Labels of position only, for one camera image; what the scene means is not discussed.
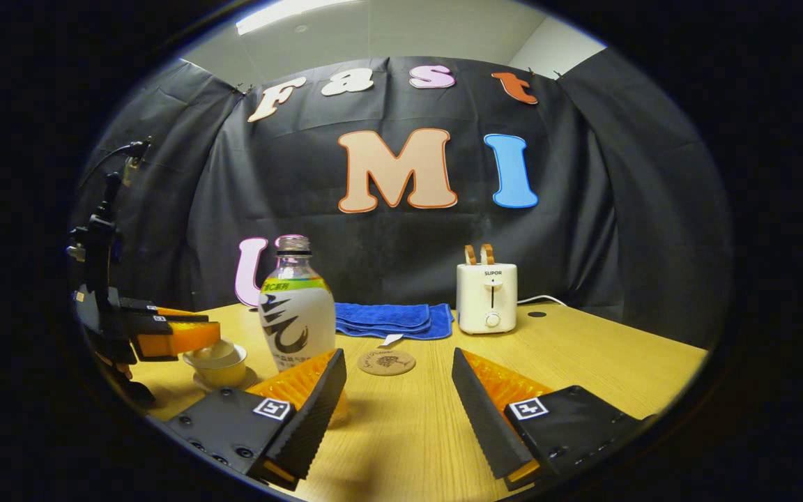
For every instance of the white toaster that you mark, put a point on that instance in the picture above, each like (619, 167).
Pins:
(485, 300)

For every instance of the yellow teacup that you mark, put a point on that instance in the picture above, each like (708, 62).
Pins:
(224, 373)

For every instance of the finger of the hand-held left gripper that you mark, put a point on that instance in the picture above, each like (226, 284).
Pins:
(164, 312)
(178, 339)

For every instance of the black backdrop cloth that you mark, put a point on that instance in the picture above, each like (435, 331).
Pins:
(583, 195)

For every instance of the blue towel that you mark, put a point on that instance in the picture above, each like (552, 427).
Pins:
(387, 317)

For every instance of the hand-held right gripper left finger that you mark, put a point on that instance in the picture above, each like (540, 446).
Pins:
(314, 411)

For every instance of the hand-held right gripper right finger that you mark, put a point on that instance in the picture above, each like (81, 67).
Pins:
(482, 411)

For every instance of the plastic water bottle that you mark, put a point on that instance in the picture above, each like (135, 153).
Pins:
(297, 314)

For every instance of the white teacup saucer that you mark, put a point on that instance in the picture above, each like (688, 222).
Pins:
(251, 382)

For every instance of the round wooden coaster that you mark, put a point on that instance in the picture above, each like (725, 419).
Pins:
(386, 362)

